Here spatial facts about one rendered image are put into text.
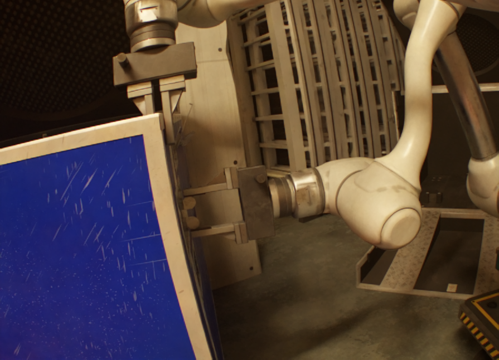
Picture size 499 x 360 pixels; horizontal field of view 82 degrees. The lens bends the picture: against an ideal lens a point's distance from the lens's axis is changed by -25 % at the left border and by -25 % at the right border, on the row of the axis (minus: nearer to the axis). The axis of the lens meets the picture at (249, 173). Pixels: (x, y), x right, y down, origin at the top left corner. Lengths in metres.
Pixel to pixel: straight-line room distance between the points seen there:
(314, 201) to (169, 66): 0.35
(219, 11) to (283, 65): 2.18
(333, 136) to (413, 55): 2.28
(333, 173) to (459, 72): 0.51
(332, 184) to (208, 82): 1.32
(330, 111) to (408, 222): 2.47
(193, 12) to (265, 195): 0.37
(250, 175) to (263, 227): 0.10
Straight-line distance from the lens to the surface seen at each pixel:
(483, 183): 1.10
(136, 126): 0.48
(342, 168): 0.68
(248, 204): 0.67
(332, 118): 2.97
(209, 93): 1.90
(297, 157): 2.88
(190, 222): 0.69
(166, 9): 0.58
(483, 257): 2.01
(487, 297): 1.20
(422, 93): 0.67
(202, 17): 0.71
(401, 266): 1.97
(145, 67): 0.56
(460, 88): 1.02
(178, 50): 0.56
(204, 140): 1.88
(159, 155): 0.48
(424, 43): 0.78
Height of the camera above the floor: 0.95
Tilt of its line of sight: 10 degrees down
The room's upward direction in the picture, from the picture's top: 8 degrees counter-clockwise
